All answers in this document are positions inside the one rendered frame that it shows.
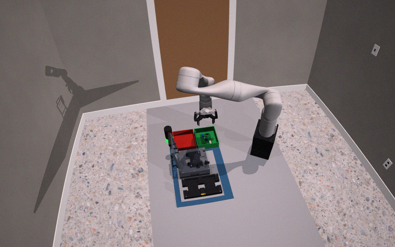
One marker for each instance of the green open bin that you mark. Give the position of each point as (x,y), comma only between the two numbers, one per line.
(211,130)

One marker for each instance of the green circuit board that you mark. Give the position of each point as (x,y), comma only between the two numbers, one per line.
(205,138)

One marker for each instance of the red bin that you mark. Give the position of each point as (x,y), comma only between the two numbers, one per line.
(184,139)

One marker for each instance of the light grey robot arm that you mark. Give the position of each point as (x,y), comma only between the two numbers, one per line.
(190,80)

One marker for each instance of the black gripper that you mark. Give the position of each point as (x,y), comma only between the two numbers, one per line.
(204,116)

